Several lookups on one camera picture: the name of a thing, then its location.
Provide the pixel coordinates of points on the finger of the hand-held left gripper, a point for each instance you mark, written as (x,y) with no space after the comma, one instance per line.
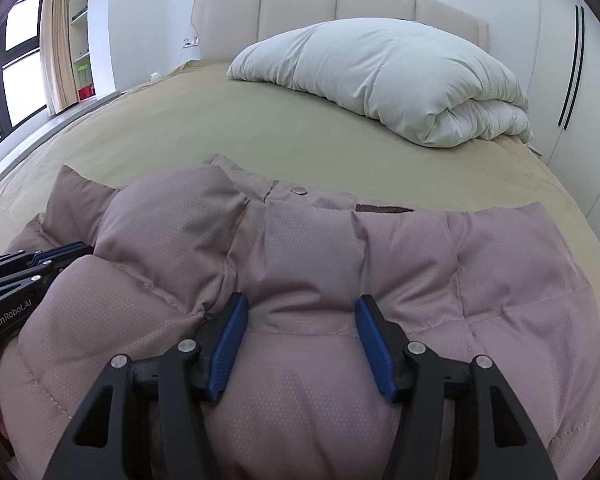
(45,256)
(20,279)

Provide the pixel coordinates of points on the wall socket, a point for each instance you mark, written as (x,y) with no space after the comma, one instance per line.
(191,41)

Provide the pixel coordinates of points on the white folded duvet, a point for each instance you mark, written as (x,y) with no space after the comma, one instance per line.
(395,75)

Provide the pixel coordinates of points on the green container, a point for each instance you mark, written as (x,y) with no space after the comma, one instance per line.
(82,72)

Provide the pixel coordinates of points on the mauve hooded down jacket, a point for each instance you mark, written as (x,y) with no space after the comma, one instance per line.
(300,260)

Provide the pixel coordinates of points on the white wardrobe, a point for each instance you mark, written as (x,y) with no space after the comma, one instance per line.
(580,160)

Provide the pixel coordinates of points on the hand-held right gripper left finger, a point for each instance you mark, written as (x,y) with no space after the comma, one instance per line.
(227,350)

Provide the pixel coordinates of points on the beige curtain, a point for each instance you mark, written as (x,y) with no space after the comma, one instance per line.
(57,45)

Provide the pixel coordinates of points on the white wall shelf unit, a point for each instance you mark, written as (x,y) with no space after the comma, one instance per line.
(82,30)

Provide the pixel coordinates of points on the bed with tan sheet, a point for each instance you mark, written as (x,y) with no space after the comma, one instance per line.
(230,120)

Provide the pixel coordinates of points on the black framed window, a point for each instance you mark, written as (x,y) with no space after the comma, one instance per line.
(15,75)

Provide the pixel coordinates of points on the beige padded headboard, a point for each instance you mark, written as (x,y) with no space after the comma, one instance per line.
(300,15)

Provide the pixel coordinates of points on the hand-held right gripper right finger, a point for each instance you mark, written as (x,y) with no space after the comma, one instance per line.
(375,350)

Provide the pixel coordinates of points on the red box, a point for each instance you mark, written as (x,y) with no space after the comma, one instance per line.
(86,93)

